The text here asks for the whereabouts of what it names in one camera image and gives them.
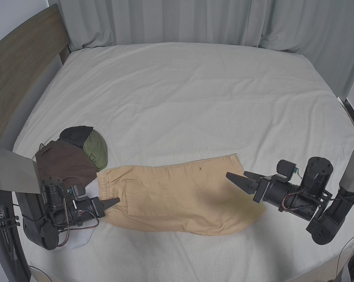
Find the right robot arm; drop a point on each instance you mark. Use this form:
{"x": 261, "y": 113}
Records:
{"x": 318, "y": 178}

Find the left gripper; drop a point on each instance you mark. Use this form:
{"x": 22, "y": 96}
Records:
{"x": 90, "y": 209}

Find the grey-green curtain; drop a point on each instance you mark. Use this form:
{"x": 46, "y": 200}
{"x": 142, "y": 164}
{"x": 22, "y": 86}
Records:
{"x": 179, "y": 10}

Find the white garment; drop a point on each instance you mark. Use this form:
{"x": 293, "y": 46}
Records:
{"x": 83, "y": 236}

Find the black garment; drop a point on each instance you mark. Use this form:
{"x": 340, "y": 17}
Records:
{"x": 74, "y": 134}

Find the green garment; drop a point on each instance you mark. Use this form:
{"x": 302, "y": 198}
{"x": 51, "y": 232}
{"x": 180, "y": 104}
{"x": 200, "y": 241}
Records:
{"x": 96, "y": 148}

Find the bed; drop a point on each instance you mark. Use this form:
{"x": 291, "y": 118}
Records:
{"x": 194, "y": 84}

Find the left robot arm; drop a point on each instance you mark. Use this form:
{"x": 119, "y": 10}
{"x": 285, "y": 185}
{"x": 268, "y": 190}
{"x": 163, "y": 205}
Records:
{"x": 35, "y": 222}

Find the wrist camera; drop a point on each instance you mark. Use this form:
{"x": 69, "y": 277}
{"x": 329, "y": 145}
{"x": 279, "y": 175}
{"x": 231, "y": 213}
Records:
{"x": 77, "y": 192}
{"x": 285, "y": 169}

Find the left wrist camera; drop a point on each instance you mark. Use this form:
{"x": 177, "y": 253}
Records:
{"x": 77, "y": 192}

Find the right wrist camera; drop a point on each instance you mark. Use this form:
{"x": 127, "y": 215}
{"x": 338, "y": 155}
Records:
{"x": 285, "y": 169}

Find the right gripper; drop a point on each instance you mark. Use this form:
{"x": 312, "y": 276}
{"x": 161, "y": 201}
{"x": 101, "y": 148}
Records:
{"x": 276, "y": 194}

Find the tan shorts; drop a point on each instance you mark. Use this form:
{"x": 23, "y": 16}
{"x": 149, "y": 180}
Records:
{"x": 165, "y": 192}

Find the brown garment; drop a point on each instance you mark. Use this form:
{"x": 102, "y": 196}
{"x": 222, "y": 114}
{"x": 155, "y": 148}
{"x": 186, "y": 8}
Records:
{"x": 65, "y": 160}

